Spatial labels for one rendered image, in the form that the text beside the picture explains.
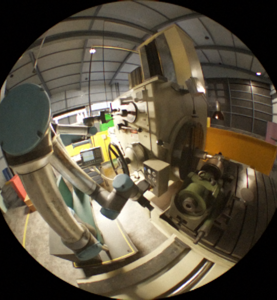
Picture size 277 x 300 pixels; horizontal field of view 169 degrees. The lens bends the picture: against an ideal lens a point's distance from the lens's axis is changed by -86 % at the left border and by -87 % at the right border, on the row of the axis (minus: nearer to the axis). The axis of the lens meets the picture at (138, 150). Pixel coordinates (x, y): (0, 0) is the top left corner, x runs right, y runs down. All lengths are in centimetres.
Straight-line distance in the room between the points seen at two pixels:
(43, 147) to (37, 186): 7
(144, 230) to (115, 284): 112
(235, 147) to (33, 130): 304
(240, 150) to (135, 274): 303
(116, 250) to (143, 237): 53
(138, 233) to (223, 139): 289
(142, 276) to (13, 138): 95
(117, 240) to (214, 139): 307
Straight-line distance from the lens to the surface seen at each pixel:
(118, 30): 896
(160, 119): 60
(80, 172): 37
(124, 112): 75
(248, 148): 298
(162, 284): 97
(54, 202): 23
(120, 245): 139
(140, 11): 815
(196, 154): 88
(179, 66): 135
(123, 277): 95
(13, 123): 18
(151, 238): 169
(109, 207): 37
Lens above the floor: 164
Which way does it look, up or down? 22 degrees down
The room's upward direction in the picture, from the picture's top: 7 degrees counter-clockwise
